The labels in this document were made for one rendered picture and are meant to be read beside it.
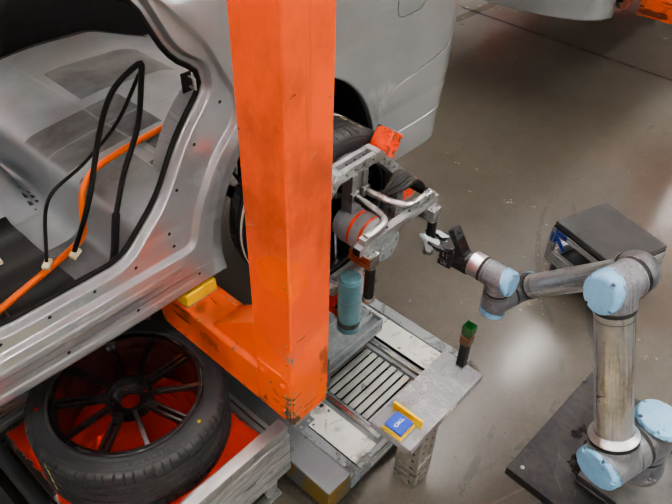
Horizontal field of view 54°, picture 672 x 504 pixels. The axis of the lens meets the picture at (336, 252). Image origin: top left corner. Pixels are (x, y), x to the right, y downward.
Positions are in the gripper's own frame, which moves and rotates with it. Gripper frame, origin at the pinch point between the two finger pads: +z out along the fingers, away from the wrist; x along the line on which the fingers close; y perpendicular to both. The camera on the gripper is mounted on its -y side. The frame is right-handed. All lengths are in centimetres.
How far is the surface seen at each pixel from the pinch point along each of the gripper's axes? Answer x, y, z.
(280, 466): -75, 64, 0
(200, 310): -72, 15, 40
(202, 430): -96, 33, 13
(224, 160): -53, -35, 44
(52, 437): -130, 32, 45
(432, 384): -27, 38, -28
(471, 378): -15, 38, -37
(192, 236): -67, -12, 46
